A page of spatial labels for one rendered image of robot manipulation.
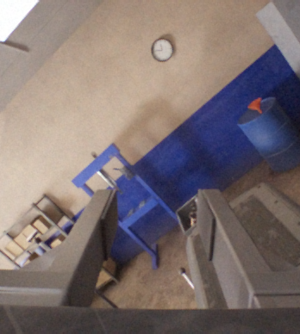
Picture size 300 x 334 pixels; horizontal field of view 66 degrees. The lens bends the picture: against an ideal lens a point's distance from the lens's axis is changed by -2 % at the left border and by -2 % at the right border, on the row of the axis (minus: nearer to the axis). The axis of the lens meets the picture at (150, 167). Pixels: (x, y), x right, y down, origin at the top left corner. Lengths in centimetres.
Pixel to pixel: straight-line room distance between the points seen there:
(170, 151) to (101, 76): 158
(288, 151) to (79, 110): 306
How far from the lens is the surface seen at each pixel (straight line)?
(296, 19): 379
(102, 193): 15
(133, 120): 378
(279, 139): 346
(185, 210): 338
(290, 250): 83
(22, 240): 470
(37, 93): 418
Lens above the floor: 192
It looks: 12 degrees down
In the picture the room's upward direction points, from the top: 43 degrees counter-clockwise
